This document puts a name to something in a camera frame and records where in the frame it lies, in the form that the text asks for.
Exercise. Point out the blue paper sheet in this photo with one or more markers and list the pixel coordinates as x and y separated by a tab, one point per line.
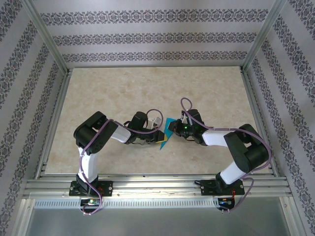
163	145

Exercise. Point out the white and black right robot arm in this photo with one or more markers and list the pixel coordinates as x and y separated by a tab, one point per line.
216	138

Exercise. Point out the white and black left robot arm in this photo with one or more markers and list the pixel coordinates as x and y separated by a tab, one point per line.
121	134

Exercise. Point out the small circuit board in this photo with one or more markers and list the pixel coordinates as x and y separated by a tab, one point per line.
91	202
225	202

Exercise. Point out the grey metal panel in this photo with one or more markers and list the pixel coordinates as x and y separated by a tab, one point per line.
157	221

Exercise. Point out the long aluminium mounting rail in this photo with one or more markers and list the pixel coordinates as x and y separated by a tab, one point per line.
160	183

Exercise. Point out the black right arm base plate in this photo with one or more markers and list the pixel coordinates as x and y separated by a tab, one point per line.
206	188

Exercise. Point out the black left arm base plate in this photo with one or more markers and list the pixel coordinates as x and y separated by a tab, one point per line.
105	188

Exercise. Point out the aluminium side rail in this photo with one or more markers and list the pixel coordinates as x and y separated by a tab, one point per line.
54	123
261	110

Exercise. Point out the aluminium frame post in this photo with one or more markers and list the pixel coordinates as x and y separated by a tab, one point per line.
41	34
263	37

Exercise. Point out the aluminium lower frame bar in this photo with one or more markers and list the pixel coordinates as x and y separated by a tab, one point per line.
289	216
24	216

